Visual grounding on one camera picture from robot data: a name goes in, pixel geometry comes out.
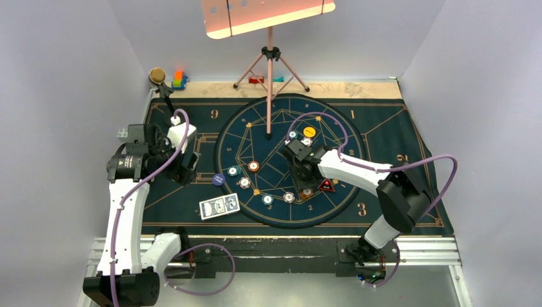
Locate red triangular dealer button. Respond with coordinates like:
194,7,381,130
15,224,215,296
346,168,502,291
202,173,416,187
318,178,336,193

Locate yellow big blind button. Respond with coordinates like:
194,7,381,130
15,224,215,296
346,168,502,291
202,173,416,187
303,127,317,138

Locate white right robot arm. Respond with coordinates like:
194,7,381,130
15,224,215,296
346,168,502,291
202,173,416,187
281,140,431,265

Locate round dark poker mat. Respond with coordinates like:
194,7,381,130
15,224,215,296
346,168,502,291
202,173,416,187
212,95,367,229

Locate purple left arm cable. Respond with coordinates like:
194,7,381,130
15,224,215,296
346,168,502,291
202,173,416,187
109,109,190,307

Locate round brass bell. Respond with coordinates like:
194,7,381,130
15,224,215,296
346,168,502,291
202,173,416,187
148,67,175,115

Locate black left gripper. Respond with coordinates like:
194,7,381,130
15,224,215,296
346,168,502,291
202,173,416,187
149,132,199,185

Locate dark green poker mat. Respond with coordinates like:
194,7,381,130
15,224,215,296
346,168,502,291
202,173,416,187
142,97,430,235

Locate colourful toy brick train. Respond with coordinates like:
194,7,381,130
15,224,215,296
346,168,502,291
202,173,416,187
171,70,189,90

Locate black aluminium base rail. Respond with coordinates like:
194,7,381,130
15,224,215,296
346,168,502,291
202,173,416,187
86,230,462,281

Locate orange poker chip stack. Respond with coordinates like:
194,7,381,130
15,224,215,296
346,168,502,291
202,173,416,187
299,188,314,200

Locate blue playing card box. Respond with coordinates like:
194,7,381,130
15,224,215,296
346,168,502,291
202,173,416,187
199,193,240,221

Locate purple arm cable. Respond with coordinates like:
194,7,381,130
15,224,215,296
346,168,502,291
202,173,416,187
286,112,458,288
109,109,190,307

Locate purple small blind button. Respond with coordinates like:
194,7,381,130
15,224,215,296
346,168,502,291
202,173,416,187
212,173,226,186

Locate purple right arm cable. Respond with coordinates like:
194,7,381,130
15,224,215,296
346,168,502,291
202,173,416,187
286,112,458,288

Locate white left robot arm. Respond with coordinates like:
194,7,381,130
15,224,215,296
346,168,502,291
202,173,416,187
82,123,201,306

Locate pink music stand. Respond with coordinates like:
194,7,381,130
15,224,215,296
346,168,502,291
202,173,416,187
200,0,336,139

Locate green poker chip stack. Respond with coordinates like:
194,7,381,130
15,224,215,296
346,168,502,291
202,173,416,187
261,194,274,206

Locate red teal toy blocks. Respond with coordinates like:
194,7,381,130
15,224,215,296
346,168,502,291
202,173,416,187
248,75,284,84

